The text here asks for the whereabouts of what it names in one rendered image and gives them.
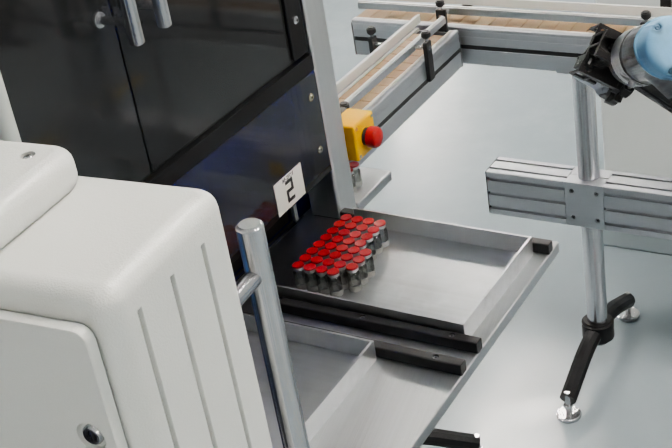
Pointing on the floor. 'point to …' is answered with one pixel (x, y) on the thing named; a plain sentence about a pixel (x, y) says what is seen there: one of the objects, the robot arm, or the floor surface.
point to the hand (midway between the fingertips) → (608, 78)
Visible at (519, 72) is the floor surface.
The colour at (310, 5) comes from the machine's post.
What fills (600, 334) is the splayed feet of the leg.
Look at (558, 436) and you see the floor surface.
